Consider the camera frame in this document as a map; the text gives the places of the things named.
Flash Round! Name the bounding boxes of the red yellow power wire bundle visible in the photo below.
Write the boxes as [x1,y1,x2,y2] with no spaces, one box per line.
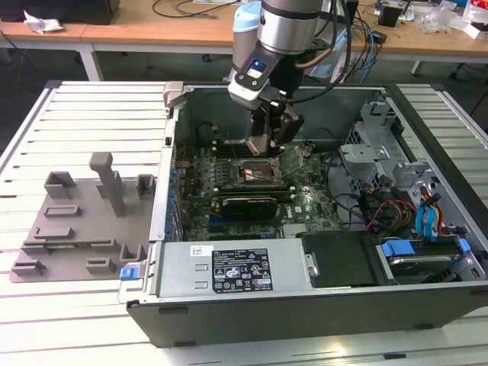
[360,188,419,232]

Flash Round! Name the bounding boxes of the black RAM slot white clips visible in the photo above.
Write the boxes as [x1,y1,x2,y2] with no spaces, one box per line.
[212,139,285,146]
[212,185,297,193]
[212,147,285,154]

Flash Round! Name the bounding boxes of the black graphics card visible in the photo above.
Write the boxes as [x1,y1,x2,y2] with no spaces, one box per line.
[219,195,279,222]

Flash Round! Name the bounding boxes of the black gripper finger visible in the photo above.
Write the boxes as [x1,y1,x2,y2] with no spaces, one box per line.
[249,108,272,143]
[271,103,305,150]

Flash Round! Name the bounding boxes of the grey case corner latch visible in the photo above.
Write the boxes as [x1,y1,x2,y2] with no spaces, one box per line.
[162,81,185,108]

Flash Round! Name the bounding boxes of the grey parts rack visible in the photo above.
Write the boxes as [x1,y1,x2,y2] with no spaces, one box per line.
[9,151,158,285]

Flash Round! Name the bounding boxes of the blue flat data wire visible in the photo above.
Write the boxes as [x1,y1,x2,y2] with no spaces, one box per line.
[414,204,428,243]
[421,193,441,243]

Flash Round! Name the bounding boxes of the silver CPU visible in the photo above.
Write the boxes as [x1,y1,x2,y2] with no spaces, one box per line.
[246,135,274,158]

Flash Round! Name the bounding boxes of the silver metal drive cage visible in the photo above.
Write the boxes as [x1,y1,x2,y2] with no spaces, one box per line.
[337,143,439,214]

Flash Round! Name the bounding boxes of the black computer box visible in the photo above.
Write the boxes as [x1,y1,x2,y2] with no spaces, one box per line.
[0,0,122,26]

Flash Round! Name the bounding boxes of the black plastic cover panel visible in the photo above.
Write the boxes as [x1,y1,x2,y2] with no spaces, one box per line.
[299,231,380,290]

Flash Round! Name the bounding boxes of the crumpled white paper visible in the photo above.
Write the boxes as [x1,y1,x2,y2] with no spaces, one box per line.
[22,9,65,36]

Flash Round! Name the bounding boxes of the clear plastic bag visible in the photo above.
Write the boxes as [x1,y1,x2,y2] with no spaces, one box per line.
[417,5,468,34]

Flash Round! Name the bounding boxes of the hard disk in blue carrier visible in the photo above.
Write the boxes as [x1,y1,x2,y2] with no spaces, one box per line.
[375,238,477,286]

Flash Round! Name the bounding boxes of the black labelled box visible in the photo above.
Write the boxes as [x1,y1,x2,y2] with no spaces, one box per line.
[380,2,402,28]

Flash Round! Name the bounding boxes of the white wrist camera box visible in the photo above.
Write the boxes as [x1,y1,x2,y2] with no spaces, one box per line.
[227,51,281,112]

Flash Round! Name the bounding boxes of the metal socket cover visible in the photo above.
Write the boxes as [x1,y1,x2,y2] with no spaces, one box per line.
[274,146,307,179]

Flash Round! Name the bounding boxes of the grey power supply unit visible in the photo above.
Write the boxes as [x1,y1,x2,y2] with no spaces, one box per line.
[156,238,307,300]

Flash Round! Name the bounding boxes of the black open PC case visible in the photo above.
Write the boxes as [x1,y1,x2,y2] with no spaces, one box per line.
[117,82,488,348]

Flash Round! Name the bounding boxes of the black camera cable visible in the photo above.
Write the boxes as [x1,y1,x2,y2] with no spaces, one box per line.
[266,0,354,104]

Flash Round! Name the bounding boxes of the thin metal locking lever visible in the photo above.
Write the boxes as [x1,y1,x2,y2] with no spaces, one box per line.
[226,132,241,163]

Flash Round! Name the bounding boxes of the blue network cable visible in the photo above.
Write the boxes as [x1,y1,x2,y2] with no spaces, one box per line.
[358,18,384,84]

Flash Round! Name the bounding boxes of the white red cardboard box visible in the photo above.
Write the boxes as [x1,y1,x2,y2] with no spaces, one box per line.
[463,0,488,40]

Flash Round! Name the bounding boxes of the black gripper cable metal plug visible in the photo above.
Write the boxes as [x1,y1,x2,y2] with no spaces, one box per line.
[295,0,340,70]

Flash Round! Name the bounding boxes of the CPU socket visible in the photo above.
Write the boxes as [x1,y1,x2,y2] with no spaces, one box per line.
[228,155,287,188]

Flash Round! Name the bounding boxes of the green motherboard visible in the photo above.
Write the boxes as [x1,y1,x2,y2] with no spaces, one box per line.
[167,139,344,243]

